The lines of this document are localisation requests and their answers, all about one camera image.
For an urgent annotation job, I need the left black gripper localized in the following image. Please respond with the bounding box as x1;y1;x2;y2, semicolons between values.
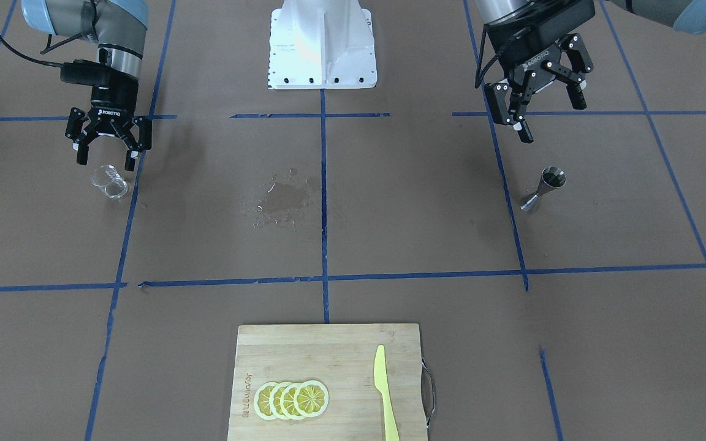
483;1;596;143

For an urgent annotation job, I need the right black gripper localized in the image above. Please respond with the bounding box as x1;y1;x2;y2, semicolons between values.
61;59;153;172

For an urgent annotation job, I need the clear glass measuring cup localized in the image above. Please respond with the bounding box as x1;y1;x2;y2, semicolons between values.
91;165;129;199

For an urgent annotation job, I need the steel cocktail shaker jigger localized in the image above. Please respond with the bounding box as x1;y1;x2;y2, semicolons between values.
519;167;567;213

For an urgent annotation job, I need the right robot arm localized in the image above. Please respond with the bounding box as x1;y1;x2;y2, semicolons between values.
21;1;152;172

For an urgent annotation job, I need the lemon slice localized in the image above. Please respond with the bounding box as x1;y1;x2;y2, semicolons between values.
267;382;292;420
294;380;330;418
278;383;305;420

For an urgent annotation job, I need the lemon slice nearest logo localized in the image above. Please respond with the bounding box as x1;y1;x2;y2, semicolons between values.
254;382;278;421

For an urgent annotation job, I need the bamboo cutting board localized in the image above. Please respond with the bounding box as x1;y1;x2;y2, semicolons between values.
227;323;428;440

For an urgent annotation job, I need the yellow plastic knife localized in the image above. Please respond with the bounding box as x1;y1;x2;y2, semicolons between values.
373;344;400;440

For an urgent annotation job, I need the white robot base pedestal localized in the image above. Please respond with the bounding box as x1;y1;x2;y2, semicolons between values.
267;1;378;90

